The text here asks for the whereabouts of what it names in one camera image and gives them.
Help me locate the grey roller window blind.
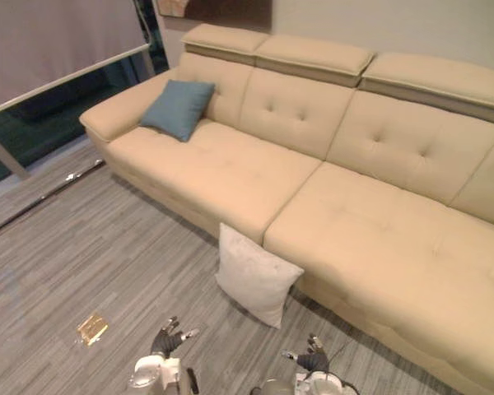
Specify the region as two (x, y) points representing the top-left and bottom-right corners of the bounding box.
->
(0, 0), (151, 120)

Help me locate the white square cushion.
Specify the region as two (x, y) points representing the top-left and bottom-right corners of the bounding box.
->
(214, 222), (305, 330)

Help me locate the teal square cushion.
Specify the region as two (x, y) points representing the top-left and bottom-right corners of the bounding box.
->
(138, 79), (217, 143)

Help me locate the chrome floor rail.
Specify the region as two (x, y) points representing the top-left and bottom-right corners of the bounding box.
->
(0, 159), (106, 238)

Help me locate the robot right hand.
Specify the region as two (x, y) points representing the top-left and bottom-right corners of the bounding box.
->
(282, 333), (331, 373)

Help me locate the brass floor socket plate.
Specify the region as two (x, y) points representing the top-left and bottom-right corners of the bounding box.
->
(76, 313), (109, 342)

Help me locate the dark framed wall picture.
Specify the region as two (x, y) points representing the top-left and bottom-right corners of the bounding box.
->
(155, 0), (273, 30)

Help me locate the beige leather sectional sofa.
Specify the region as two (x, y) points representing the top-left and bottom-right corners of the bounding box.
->
(78, 23), (494, 395)

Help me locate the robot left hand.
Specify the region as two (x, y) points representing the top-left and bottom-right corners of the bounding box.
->
(150, 315), (200, 358)

